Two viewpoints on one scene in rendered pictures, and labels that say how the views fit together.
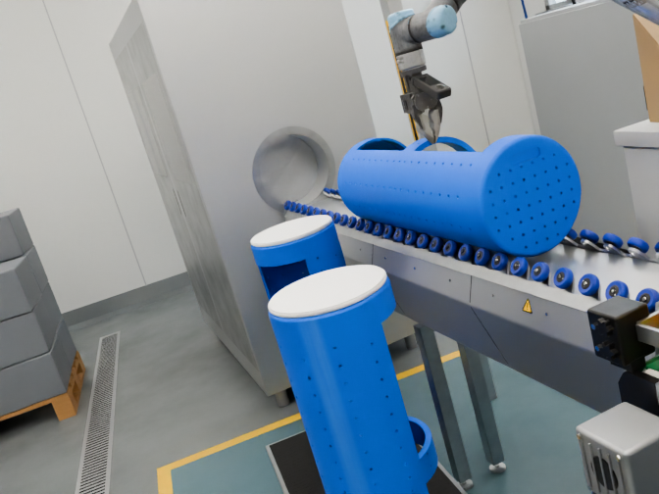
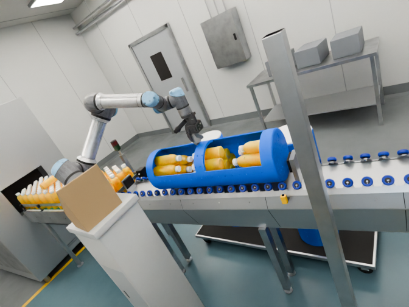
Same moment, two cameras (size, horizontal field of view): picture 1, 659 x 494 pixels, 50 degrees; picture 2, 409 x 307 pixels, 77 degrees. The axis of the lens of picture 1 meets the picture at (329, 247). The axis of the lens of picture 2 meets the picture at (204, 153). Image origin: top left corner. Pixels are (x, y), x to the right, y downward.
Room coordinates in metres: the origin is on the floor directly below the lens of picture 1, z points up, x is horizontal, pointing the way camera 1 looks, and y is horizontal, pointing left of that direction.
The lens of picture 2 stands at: (3.16, -1.19, 1.78)
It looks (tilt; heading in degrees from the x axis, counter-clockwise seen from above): 23 degrees down; 145
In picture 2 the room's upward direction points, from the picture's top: 25 degrees counter-clockwise
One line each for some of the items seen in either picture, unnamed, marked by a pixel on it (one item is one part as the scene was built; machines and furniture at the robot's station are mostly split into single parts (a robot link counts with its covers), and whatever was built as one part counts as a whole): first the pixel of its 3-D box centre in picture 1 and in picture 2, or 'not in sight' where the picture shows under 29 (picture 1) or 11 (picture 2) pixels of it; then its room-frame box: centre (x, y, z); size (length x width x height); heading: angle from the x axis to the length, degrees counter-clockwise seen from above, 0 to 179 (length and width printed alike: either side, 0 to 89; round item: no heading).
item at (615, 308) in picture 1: (624, 332); (142, 173); (1.08, -0.43, 0.95); 0.10 x 0.07 x 0.10; 108
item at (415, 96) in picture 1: (417, 90); (191, 123); (1.97, -0.36, 1.37); 0.09 x 0.08 x 0.12; 18
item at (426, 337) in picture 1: (444, 408); (280, 244); (2.16, -0.22, 0.31); 0.06 x 0.06 x 0.63; 18
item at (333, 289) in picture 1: (327, 289); (206, 139); (1.52, 0.03, 1.03); 0.28 x 0.28 x 0.01
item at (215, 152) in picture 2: not in sight; (208, 153); (1.99, -0.35, 1.16); 0.19 x 0.07 x 0.07; 18
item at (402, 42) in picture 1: (405, 31); (178, 98); (1.96, -0.36, 1.53); 0.09 x 0.08 x 0.11; 39
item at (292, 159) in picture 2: not in sight; (294, 167); (2.45, -0.20, 1.00); 0.10 x 0.04 x 0.15; 108
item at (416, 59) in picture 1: (410, 61); (185, 110); (1.97, -0.35, 1.45); 0.08 x 0.08 x 0.05
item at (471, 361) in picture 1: (479, 391); (276, 261); (2.20, -0.36, 0.31); 0.06 x 0.06 x 0.63; 18
